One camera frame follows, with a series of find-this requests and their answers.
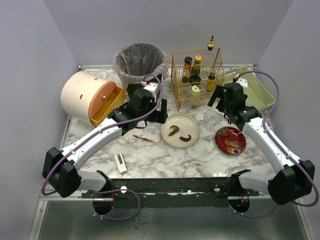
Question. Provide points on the orange yellow drawer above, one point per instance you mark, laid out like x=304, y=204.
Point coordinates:
x=113, y=101

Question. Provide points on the amber spice jar grey lid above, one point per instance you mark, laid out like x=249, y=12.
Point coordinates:
x=186, y=69

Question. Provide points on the dark red sausage piece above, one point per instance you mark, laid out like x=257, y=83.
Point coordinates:
x=185, y=138

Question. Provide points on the red pen tube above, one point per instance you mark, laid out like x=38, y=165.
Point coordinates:
x=145, y=139

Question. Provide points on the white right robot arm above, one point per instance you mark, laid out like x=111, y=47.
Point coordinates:
x=293, y=177

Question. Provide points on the clear oil bottle gold cap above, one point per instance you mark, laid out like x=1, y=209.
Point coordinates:
x=206, y=58

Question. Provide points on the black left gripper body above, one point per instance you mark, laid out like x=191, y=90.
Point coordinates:
x=160, y=113

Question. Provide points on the gold wire rack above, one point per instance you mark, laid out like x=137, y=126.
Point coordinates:
x=182, y=91

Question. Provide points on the pink plastic bin liner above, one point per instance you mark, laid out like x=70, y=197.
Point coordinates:
x=140, y=62

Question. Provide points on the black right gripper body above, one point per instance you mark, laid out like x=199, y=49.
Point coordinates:
x=217, y=94

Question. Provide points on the red floral small plate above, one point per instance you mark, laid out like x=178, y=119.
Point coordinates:
x=239, y=136

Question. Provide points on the black lid glass jar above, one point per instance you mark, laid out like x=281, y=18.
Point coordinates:
x=194, y=80

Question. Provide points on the clear drinking glass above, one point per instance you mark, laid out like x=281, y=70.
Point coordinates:
x=152, y=127
x=210, y=119

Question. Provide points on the pale green perforated basket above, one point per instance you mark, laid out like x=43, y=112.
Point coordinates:
x=257, y=95

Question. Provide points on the cream cylindrical drawer box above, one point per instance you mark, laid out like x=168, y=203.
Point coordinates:
x=84, y=94

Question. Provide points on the small yellow label bottle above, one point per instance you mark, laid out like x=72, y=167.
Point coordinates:
x=210, y=84

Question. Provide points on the green sauce bottle yellow cap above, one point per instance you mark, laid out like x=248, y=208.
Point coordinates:
x=196, y=67

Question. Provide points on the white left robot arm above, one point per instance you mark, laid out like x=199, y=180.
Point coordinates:
x=62, y=168

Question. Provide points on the white rectangular device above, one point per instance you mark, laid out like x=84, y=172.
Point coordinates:
x=121, y=165

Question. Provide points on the cream round plate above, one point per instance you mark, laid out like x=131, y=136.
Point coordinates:
x=187, y=126

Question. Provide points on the black mounting rail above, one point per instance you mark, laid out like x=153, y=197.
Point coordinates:
x=128, y=193

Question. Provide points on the cream cylindrical shaker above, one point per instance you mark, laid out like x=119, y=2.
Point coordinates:
x=195, y=91

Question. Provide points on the brown shrimp piece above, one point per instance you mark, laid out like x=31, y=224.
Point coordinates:
x=174, y=129

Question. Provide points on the meat scraps on red plate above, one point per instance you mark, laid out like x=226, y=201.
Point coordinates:
x=228, y=143

